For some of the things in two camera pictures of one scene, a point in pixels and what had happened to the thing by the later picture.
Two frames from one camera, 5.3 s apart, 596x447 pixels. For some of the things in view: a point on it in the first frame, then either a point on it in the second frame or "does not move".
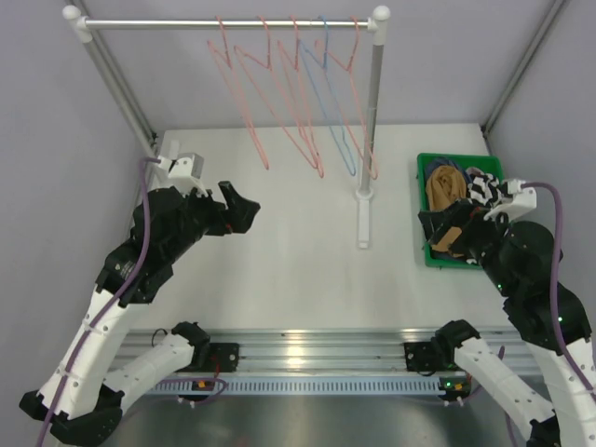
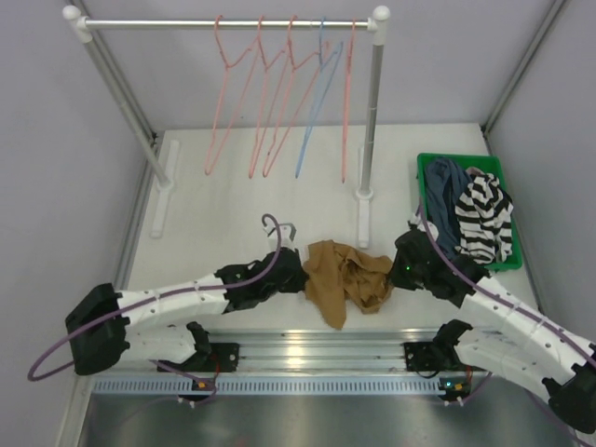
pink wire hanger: (227, 69) -> (208, 169)
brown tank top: (445, 185) -> (335, 274)
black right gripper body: (481, 236) -> (407, 277)
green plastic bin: (492, 164) does not move
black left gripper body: (217, 215) -> (292, 271)
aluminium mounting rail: (314, 351) does not move
